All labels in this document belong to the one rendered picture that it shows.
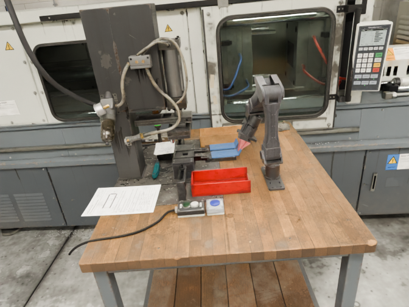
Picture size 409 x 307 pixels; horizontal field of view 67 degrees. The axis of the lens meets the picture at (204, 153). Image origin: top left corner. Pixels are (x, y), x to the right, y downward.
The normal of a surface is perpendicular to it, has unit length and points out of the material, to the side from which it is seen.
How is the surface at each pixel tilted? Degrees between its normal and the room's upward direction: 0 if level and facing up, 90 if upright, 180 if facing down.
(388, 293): 0
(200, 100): 90
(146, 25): 90
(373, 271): 0
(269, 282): 0
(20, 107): 90
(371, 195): 90
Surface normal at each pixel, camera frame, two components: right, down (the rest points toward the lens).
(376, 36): -0.25, 0.55
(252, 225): -0.08, -0.89
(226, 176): 0.01, 0.44
